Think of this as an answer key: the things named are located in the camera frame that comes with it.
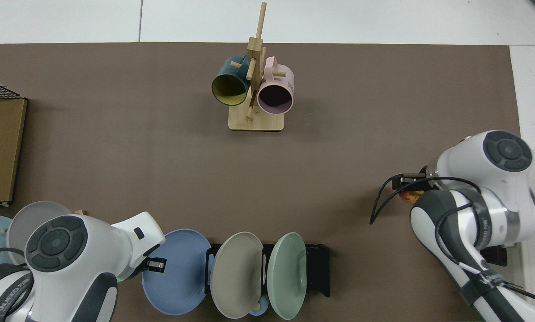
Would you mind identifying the teal mug yellow inside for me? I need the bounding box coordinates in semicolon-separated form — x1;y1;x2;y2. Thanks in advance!
212;55;250;106

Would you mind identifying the grey plate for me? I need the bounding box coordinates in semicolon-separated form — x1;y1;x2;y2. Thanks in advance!
6;201;73;265

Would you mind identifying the brown table cloth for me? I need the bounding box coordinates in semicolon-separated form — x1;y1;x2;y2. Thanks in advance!
0;42;523;322

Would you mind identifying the red yellow apple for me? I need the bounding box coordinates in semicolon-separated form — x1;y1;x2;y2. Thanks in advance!
399;190;425;205

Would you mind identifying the wooden mug stand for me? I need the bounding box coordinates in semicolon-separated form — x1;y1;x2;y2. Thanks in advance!
228;2;285;132

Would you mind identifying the small blue round thing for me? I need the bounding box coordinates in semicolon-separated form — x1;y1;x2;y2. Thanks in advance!
249;294;269;317

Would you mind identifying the pink mug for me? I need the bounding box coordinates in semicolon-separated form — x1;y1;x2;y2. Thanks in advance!
257;56;295;115

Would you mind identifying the beige plate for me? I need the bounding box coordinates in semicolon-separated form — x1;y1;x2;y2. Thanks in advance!
210;232;264;319

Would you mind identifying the black dish rack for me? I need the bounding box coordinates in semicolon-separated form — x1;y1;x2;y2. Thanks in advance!
205;244;330;298

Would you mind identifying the wooden peg plate stand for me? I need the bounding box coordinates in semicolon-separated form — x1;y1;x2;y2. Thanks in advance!
1;209;88;234

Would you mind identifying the green plate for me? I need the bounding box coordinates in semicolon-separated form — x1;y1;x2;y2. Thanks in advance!
267;232;307;320

